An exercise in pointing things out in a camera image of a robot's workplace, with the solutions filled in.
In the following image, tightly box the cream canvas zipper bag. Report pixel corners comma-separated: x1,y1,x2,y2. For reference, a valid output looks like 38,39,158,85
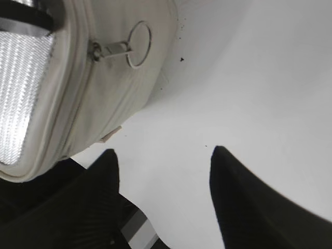
1,1,178,183

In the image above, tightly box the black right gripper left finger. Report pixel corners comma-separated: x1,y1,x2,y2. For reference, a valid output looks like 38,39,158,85
0,148,159,249

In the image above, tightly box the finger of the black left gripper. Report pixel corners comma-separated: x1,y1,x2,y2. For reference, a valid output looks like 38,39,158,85
1,2,64,36

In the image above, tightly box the silver zipper pull ring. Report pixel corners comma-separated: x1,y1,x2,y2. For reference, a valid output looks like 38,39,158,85
88,20,151,68

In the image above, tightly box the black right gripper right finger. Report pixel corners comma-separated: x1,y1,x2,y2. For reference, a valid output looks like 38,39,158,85
210,146,331,248

